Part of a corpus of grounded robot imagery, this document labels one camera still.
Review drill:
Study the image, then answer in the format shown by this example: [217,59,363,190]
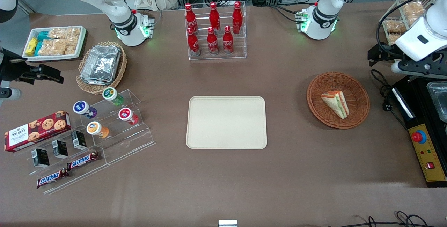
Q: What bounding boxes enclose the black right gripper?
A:
[0,48,65,84]

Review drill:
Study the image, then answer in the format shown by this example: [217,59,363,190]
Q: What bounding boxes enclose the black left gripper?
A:
[367,44,403,68]

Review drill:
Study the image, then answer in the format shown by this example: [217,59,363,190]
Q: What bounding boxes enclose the triangular sandwich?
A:
[321,90,350,119]

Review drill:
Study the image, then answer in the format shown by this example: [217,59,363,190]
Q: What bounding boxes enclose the white rectangular snack tray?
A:
[22,25,87,62]

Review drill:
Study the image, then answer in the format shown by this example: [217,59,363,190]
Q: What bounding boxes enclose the round brown wicker basket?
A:
[307,72,370,129]

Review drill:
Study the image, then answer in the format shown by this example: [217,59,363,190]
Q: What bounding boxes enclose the oval light wicker basket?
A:
[76,41,127,95]

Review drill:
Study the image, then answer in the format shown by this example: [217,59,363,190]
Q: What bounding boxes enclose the beige plastic tray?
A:
[186,96,268,150]

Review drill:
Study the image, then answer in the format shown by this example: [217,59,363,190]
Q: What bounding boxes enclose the clear rice cracker pack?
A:
[65,38,80,55]
[47,27,81,41]
[38,39,68,56]

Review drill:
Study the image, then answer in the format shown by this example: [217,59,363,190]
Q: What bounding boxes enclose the yellow snack pack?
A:
[25,37,38,56]

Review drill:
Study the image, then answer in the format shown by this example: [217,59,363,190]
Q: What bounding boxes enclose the purple small drink bottle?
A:
[73,100,98,119]

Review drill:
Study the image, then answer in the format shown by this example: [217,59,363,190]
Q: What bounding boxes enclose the red Walkers cookie box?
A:
[4,110,72,153]

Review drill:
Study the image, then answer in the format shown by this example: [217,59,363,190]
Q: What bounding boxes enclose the stack of foil containers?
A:
[80,45,122,85]

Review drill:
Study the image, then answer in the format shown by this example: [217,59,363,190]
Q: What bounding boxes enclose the black machine with yellow panel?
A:
[391,75,447,188]

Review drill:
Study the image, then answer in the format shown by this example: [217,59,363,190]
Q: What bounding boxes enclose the green small drink bottle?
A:
[102,87,125,107]

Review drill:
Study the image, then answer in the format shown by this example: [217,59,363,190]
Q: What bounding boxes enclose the small black box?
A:
[71,130,87,151]
[52,140,69,159]
[31,148,50,168]

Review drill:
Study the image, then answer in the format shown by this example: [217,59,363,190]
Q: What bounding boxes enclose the orange small drink bottle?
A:
[86,121,110,139]

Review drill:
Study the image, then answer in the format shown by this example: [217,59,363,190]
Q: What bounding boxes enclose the steel rectangular pan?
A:
[426,82,447,123]

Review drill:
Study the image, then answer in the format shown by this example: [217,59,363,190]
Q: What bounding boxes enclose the red emergency stop button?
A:
[412,130,427,144]

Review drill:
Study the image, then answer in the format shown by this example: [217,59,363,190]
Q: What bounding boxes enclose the red small drink bottle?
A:
[118,107,139,126]

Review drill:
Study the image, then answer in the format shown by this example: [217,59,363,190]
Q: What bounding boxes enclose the Snickers chocolate bar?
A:
[67,151,100,171]
[36,168,69,189]

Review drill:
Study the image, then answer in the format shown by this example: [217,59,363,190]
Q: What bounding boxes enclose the clear acrylic low stand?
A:
[17,129,109,196]

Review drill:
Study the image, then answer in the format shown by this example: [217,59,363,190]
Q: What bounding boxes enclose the clear acrylic stepped stand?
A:
[79,89,156,165]

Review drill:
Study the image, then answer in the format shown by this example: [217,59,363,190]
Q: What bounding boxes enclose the clear acrylic bottle rack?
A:
[184,1,247,61]

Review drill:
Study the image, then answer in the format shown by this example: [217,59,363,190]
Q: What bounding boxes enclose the red cola bottle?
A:
[209,2,221,32]
[232,1,243,34]
[222,25,234,55]
[184,3,199,34]
[207,27,219,56]
[187,28,201,57]

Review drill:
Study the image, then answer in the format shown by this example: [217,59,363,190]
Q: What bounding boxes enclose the black power cable with plug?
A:
[370,69,410,130]

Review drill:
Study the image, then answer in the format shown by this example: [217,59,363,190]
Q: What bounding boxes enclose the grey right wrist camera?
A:
[0,87,22,101]

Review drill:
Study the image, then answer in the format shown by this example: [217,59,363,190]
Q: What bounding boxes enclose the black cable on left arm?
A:
[376,0,431,57]

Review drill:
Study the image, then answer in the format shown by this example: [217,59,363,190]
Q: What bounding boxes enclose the black cables at arm base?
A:
[268,4,303,23]

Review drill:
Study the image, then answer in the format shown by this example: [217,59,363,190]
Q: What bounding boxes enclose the black floor cables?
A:
[328,211,436,227]

